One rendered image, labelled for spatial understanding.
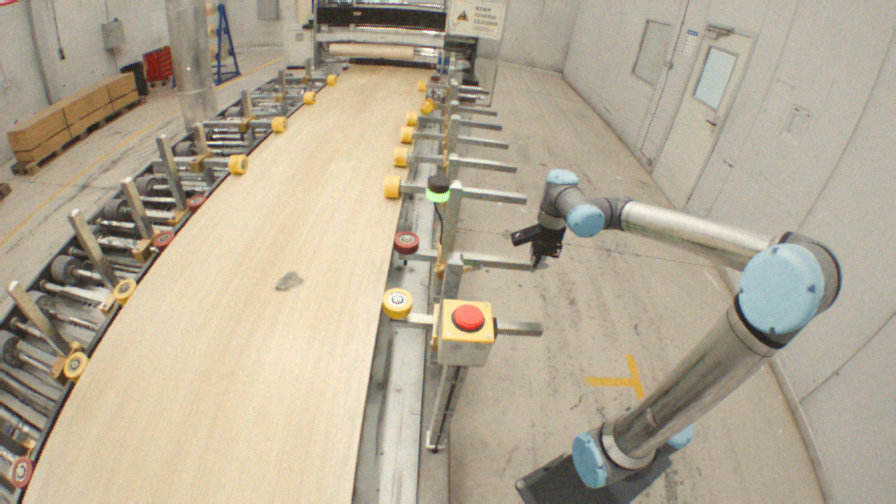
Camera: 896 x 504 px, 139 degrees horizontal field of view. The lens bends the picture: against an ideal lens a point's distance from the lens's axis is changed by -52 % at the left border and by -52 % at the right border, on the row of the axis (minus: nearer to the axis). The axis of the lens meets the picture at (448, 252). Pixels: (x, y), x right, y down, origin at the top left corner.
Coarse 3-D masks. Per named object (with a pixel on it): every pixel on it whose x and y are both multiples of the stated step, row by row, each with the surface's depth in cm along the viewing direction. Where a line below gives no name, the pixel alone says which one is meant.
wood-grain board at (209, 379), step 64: (320, 128) 171; (384, 128) 178; (256, 192) 121; (320, 192) 125; (192, 256) 92; (256, 256) 96; (320, 256) 99; (384, 256) 103; (128, 320) 70; (192, 320) 75; (256, 320) 79; (320, 320) 82; (128, 384) 58; (192, 384) 63; (256, 384) 67; (320, 384) 70; (64, 448) 41; (128, 448) 48; (192, 448) 52; (256, 448) 56; (320, 448) 59
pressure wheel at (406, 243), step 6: (396, 234) 110; (402, 234) 111; (408, 234) 111; (414, 234) 111; (396, 240) 108; (402, 240) 109; (408, 240) 109; (414, 240) 109; (396, 246) 108; (402, 246) 106; (408, 246) 107; (414, 246) 107; (402, 252) 108; (408, 252) 108; (414, 252) 109
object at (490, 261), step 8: (400, 256) 112; (408, 256) 112; (416, 256) 112; (424, 256) 112; (432, 256) 112; (464, 256) 113; (472, 256) 114; (480, 256) 114; (488, 256) 115; (496, 256) 115; (504, 256) 116; (464, 264) 114; (472, 264) 114; (488, 264) 114; (496, 264) 114; (504, 264) 114; (512, 264) 114; (520, 264) 114; (528, 264) 114
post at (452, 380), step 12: (444, 372) 57; (456, 372) 53; (444, 384) 57; (456, 384) 57; (444, 396) 60; (456, 396) 60; (444, 408) 63; (432, 420) 74; (444, 420) 66; (432, 432) 73; (444, 432) 72; (432, 444) 78; (444, 444) 80
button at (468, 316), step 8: (464, 304) 49; (456, 312) 48; (464, 312) 48; (472, 312) 48; (480, 312) 48; (456, 320) 47; (464, 320) 46; (472, 320) 47; (480, 320) 47; (472, 328) 46
